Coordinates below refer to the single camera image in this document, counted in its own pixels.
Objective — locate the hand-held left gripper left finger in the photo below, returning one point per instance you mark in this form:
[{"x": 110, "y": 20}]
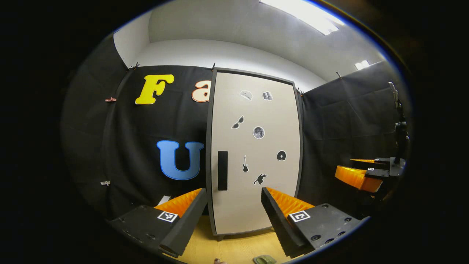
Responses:
[{"x": 187, "y": 227}]

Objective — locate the small brown rounded object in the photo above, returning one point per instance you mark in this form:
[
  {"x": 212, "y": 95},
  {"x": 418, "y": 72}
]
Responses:
[{"x": 220, "y": 261}]

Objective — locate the ceiling light panel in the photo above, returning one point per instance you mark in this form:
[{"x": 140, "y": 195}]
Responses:
[
  {"x": 304, "y": 14},
  {"x": 362, "y": 65}
]

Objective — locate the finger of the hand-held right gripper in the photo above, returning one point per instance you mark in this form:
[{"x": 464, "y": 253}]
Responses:
[
  {"x": 383, "y": 161},
  {"x": 377, "y": 173}
]

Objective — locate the green book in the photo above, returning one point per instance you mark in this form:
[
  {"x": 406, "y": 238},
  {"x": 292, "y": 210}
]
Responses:
[{"x": 163, "y": 201}]

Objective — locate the black backdrop cloth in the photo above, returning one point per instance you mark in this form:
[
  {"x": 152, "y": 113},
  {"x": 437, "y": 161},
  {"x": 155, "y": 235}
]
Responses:
[{"x": 128, "y": 146}]

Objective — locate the white clothes peg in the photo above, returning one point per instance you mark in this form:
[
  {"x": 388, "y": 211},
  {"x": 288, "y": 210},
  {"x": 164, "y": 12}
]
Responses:
[{"x": 105, "y": 182}]

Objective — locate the dark grey cabinet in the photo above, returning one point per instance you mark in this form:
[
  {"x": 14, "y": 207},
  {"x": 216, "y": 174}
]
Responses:
[{"x": 208, "y": 128}]

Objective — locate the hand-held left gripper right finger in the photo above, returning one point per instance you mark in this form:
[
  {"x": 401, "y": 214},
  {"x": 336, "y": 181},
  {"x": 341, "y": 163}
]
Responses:
[{"x": 274, "y": 220}]

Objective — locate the beige cabinet door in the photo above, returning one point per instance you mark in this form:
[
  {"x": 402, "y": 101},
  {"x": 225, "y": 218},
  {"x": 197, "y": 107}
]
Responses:
[{"x": 242, "y": 205}]

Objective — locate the pale green bottle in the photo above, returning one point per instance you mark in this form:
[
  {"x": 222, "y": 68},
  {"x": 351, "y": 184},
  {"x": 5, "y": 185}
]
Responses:
[{"x": 264, "y": 260}]

